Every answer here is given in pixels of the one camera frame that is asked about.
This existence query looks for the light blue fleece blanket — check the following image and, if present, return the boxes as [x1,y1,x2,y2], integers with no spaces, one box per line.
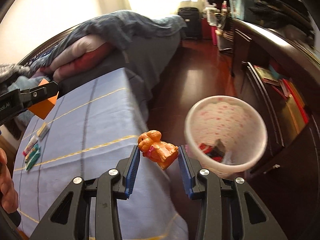
[7,76,48,125]

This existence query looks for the pink folded quilt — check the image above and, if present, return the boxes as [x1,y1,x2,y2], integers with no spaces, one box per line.
[35,36,118,80]

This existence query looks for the dark wooden headboard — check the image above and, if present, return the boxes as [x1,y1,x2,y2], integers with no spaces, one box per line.
[17,25,85,65]

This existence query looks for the pale yellow small packet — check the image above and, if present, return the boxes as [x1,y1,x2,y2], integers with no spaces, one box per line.
[37,122,49,139]

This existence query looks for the orange dog toy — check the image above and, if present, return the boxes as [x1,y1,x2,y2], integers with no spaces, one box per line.
[137,130,179,170]

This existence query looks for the white pink-dotted trash bin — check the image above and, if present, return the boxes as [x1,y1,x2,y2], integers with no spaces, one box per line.
[184,95,268,179]

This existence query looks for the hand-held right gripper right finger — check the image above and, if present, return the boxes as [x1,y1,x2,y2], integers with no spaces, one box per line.
[177,145,288,240]

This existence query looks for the gold patterned book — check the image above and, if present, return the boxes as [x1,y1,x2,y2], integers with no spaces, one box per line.
[254,65,279,84]

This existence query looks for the pink tube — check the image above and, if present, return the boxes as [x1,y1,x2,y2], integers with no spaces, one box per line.
[22,136,39,155]

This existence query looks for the black suitcase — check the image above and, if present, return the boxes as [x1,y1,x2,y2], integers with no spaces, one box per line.
[177,6,202,40]

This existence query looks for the blue duvet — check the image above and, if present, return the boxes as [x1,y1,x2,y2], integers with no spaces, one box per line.
[32,10,188,70]

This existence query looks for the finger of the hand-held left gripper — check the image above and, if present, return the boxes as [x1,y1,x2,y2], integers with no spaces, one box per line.
[20,81,59,105]

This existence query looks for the bed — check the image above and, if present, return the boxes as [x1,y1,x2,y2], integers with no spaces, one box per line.
[17,10,188,100]

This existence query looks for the person's left hand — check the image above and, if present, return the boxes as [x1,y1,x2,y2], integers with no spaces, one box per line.
[0,147,19,214]

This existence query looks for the blue star pillow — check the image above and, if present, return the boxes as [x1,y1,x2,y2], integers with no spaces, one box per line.
[25,45,63,68]

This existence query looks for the folded dark clothes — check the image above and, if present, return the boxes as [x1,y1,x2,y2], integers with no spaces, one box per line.
[247,0,315,48]

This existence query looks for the teal bag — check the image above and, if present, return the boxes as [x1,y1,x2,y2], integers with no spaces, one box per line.
[227,0,247,20]

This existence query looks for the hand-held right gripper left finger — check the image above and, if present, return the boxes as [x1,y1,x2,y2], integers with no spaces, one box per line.
[30,145,141,240]

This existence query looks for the dark wooden dresser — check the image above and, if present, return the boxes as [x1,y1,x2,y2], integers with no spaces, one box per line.
[231,17,320,180]

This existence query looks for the red flat box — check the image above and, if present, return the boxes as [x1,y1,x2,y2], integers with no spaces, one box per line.
[277,79,310,130]

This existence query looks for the orange box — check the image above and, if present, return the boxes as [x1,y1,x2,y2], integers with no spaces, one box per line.
[27,77,59,120]

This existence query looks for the teal small packet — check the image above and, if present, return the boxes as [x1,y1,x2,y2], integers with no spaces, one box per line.
[24,144,41,172]

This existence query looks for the grey knitted blanket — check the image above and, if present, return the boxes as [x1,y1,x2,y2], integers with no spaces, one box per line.
[0,64,34,93]

